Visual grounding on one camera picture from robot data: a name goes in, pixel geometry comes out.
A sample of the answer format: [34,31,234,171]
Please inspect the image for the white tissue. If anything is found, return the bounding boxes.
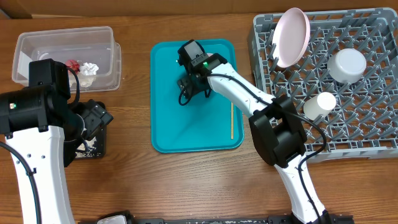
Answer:
[77,62,99,88]

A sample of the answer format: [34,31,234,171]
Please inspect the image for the red snack wrapper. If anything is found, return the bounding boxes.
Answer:
[65,60,80,75]

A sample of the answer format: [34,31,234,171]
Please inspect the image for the large white plate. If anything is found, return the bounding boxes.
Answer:
[272,7,310,68]

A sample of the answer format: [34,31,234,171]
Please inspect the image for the white cup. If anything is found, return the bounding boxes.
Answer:
[303,92,336,120]

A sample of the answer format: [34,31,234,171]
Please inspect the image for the grey dishwasher rack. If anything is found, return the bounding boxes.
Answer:
[248,7,397,162]

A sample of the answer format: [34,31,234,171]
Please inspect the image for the grey-green bowl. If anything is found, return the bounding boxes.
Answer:
[327,49,367,84]

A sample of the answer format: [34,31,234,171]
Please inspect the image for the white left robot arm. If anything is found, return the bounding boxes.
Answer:
[1,58,113,223]

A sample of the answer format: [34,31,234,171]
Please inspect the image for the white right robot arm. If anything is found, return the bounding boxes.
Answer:
[177,40,333,223]

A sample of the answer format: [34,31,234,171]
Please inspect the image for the black food waste tray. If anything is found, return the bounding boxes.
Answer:
[74,101,108,160]

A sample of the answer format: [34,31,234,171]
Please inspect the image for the wooden chopstick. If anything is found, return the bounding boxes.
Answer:
[231,102,234,139]

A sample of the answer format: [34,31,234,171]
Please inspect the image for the clear plastic bin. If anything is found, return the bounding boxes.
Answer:
[12,26,121,92]

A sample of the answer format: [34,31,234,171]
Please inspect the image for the teal serving tray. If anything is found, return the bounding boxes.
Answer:
[150,41,244,153]

